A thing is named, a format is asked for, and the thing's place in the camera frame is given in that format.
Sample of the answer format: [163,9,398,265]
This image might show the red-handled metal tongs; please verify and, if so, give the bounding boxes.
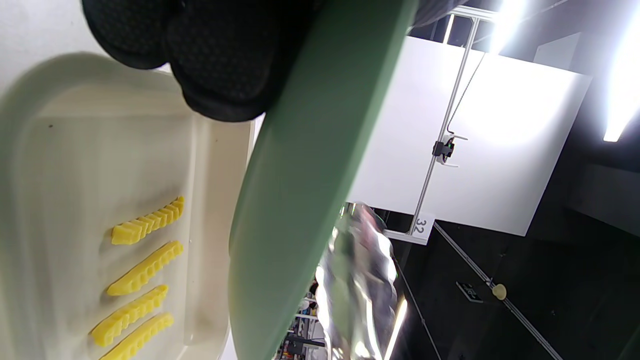
[314,201,409,360]

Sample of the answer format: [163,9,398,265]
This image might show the white number tag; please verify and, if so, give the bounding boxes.
[382,212,436,246]

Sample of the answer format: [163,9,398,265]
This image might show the black rod clip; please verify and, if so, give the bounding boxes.
[432,135,457,165]

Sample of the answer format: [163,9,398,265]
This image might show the beige baking tray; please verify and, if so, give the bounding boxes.
[0,52,257,360]

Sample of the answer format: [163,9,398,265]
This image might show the green plate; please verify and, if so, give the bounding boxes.
[228,0,419,360]

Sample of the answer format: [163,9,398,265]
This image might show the ceiling light strip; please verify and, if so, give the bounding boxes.
[489,0,532,52]
[602,14,640,144]

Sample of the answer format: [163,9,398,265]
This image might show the white divider board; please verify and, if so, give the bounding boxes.
[347,35,593,237]

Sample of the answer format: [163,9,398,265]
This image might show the yellow crinkle-cut fry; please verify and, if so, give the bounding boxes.
[110,195,185,246]
[106,240,184,297]
[90,284,169,348]
[99,312,175,360]

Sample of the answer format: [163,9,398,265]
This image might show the silver frame rod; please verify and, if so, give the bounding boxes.
[407,14,482,237]

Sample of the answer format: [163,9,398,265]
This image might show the person's left hand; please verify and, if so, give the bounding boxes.
[81,0,321,123]

